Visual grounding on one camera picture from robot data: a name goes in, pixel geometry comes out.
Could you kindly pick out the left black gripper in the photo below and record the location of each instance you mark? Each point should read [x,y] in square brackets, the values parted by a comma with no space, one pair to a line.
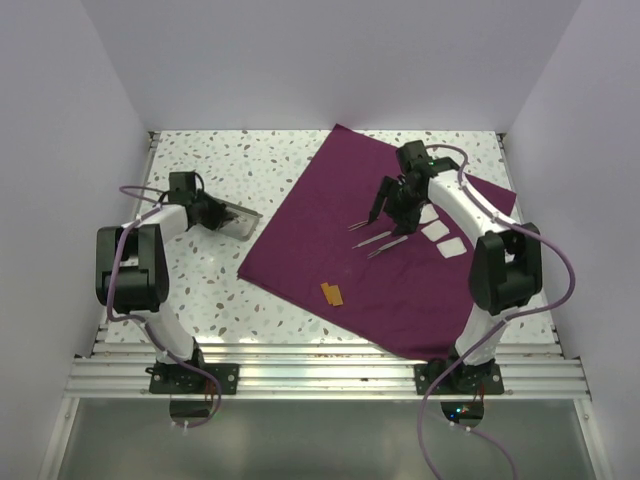
[220,214]

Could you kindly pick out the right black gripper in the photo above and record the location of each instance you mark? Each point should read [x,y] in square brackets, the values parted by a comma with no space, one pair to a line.
[407,221]

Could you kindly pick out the steel scalpel handle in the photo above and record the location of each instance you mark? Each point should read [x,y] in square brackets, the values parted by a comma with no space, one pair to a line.
[372,239]

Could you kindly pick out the steel tweezers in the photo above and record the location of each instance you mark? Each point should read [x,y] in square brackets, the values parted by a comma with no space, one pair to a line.
[387,246]
[358,225]

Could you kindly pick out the white gauze pad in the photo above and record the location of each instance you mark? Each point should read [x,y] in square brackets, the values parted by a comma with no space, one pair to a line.
[451,248]
[435,230]
[428,214]

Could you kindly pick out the orange bandage strip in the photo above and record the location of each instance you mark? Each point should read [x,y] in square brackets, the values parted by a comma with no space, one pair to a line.
[337,296]
[327,291]

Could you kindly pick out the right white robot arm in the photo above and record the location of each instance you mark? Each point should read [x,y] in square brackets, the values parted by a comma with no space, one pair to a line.
[506,267]

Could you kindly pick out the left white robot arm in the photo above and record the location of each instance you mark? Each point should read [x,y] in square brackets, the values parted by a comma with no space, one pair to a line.
[132,277]

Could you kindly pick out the metal instrument tray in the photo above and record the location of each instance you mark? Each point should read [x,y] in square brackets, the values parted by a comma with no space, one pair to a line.
[243,228]

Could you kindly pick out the purple cloth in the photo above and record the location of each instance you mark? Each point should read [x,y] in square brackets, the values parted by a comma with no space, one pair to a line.
[409,300]

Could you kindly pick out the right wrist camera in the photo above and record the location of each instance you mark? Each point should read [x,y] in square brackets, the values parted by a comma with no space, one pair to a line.
[412,154]

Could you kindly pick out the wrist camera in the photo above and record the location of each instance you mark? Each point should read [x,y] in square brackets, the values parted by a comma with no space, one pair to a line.
[412,154]
[182,184]

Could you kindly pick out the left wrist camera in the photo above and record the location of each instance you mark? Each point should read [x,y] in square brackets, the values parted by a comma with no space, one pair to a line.
[182,184]

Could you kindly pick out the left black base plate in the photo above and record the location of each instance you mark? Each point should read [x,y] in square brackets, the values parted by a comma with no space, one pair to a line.
[172,379]

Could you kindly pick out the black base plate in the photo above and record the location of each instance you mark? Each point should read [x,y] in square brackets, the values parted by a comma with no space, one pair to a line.
[172,379]
[463,380]

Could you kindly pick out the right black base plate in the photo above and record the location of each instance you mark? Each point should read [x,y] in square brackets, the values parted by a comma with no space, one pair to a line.
[463,380]

